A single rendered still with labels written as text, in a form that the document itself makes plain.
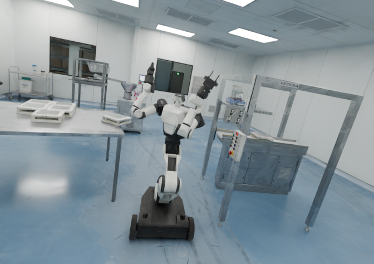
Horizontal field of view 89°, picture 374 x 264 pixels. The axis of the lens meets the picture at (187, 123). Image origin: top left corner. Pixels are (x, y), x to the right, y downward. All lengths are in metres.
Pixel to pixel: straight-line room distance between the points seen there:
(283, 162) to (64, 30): 7.02
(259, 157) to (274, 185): 0.57
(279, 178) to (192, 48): 5.67
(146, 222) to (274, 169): 2.04
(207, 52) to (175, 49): 1.26
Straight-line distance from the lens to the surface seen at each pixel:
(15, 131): 2.10
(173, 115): 1.70
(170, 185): 1.71
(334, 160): 2.60
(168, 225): 1.94
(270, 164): 3.12
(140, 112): 1.79
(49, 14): 7.79
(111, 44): 7.33
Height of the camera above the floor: 1.48
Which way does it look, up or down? 13 degrees down
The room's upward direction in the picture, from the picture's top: 11 degrees clockwise
